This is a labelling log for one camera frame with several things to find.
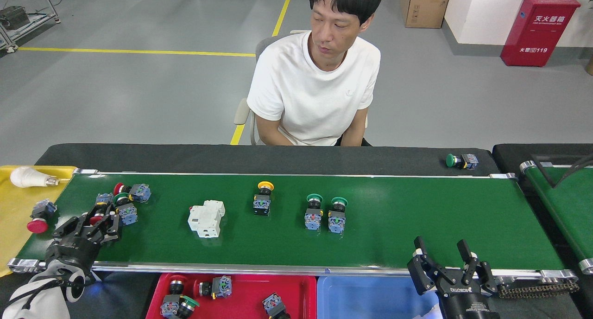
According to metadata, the red plastic bin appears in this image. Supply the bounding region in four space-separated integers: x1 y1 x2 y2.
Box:
146 273 318 319

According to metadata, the white light bulb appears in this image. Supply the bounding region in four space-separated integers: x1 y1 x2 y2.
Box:
10 166 60 188

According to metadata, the red push button switch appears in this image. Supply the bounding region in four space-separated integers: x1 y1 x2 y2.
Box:
26 198 58 234
113 182 152 204
160 275 188 317
88 193 115 227
262 292 291 319
193 275 233 299

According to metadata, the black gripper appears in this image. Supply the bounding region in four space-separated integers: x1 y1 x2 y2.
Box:
408 236 501 319
46 205 122 273

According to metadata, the conveyor drive chain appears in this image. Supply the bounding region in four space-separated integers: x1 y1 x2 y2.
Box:
496 280 580 300

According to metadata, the grey office chair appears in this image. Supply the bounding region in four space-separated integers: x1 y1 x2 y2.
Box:
234 30 371 147

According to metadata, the person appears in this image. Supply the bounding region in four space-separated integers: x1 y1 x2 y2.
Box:
246 0 384 147

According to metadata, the black conveyor guide bracket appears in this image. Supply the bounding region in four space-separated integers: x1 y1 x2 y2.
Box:
530 153 593 189

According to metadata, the short green conveyor belt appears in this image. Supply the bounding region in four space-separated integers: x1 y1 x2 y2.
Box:
519 160 593 275

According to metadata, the brown cardboard box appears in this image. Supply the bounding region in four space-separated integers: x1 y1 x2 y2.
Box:
401 0 453 29

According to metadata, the long green conveyor belt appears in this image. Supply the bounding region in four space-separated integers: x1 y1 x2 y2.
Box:
7 168 580 285

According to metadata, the blue plastic bin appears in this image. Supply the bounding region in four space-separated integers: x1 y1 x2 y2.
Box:
316 275 487 319

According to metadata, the dark grey equipment box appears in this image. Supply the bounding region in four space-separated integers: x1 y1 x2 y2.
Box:
0 6 25 30

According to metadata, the red fire extinguisher box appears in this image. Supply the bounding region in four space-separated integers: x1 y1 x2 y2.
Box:
500 0 581 67

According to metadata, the yellow plastic tray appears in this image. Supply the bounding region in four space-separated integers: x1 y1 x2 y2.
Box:
0 165 78 278

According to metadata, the green push button switch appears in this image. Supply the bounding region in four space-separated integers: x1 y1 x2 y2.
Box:
114 192 139 226
177 295 201 319
304 193 324 230
328 197 348 234
446 153 479 170

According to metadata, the silver metal rack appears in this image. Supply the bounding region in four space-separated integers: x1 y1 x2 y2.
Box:
0 0 61 54

